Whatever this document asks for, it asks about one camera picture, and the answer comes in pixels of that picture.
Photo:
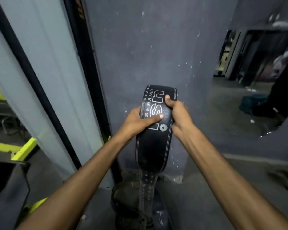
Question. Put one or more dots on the person's right forearm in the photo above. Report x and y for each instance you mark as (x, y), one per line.
(232, 182)

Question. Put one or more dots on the person's left forearm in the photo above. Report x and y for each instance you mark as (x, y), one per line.
(72, 183)

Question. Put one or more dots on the black leather weightlifting belt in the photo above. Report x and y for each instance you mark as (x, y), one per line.
(156, 141)

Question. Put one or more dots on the person's right hand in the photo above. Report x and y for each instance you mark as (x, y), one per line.
(181, 119)

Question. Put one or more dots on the dark belt pile on floor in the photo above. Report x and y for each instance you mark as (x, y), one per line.
(132, 203)

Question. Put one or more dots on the teal bag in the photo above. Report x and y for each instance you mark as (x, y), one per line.
(252, 102)

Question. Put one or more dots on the black padded gym seat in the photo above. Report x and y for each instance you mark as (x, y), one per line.
(6, 191)

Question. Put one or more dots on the grey pillar with black strip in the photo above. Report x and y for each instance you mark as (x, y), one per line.
(45, 90)

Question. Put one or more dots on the yellow-green gym machine frame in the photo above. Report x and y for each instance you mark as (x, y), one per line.
(13, 146)

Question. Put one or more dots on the person's left hand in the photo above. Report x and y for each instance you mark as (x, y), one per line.
(132, 125)

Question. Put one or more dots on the wall mirror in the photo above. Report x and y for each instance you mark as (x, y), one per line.
(256, 81)

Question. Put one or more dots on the person's right thumb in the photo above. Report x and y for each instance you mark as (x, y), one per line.
(168, 100)

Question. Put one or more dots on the person's left thumb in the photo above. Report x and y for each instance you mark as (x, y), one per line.
(152, 119)

